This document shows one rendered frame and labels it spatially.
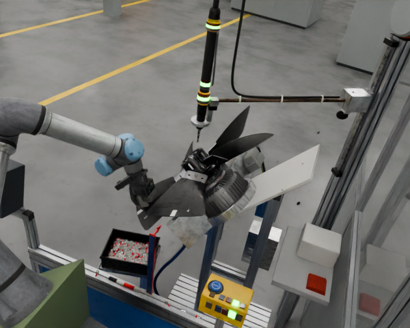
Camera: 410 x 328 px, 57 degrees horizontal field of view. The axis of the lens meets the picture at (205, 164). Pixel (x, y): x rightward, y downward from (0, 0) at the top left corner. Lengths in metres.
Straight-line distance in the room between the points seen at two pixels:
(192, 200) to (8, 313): 0.68
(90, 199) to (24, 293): 2.18
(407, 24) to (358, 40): 5.26
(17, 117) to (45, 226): 1.91
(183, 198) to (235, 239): 1.61
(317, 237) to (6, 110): 1.30
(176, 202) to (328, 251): 0.72
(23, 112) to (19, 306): 0.53
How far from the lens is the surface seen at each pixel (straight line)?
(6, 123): 1.23
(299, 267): 1.77
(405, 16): 1.57
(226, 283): 1.36
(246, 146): 1.49
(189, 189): 1.45
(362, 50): 6.83
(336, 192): 1.87
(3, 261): 1.09
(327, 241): 1.77
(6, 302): 1.10
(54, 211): 3.16
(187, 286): 2.55
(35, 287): 1.10
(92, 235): 2.94
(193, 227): 1.61
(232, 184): 1.57
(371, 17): 6.72
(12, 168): 1.55
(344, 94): 1.60
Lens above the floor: 2.15
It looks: 36 degrees down
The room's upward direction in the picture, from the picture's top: 9 degrees clockwise
